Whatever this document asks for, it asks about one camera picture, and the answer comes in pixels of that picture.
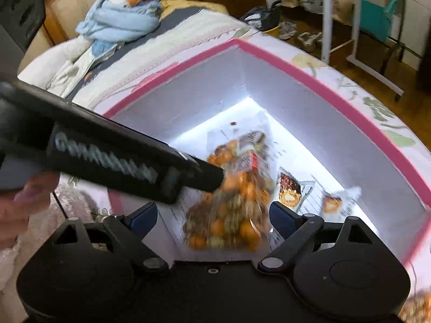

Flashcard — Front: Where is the grey white shoe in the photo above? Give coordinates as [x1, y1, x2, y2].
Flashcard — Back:
[296, 32, 324, 53]
[279, 22, 297, 40]

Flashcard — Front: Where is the cardboard box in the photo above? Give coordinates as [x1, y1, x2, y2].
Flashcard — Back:
[332, 0, 363, 25]

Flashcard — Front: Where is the clear bag of orange snacks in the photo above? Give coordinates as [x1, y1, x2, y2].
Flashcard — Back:
[183, 131, 280, 253]

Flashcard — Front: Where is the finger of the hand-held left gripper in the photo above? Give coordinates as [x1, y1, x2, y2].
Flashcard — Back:
[183, 155, 225, 193]

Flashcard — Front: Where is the teal bag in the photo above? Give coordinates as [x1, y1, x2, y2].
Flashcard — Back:
[360, 0, 398, 44]

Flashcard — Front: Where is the goose plush with blue scarf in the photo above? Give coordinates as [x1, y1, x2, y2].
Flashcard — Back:
[47, 0, 163, 97]

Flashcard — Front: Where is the white snack bar packet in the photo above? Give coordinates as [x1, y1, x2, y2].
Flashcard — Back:
[321, 186, 363, 215]
[277, 171, 316, 210]

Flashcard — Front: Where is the fluffy pale pink blanket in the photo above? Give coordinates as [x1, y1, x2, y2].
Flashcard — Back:
[0, 178, 113, 313]

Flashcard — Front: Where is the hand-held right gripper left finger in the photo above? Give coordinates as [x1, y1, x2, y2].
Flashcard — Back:
[50, 202, 169, 275]

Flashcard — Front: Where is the person's left hand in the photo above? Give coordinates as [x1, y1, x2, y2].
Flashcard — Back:
[0, 171, 62, 251]

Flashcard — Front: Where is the pink rimmed white box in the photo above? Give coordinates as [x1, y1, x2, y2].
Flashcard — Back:
[103, 38, 431, 270]

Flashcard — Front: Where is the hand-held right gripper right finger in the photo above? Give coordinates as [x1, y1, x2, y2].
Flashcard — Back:
[258, 201, 374, 275]

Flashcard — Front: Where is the white cabinet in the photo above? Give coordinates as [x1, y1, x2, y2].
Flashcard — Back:
[366, 0, 431, 72]

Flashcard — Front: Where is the white metal stand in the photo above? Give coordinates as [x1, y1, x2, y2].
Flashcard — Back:
[319, 0, 405, 101]

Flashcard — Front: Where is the black bag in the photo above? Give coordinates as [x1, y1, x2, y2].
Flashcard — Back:
[241, 0, 283, 31]

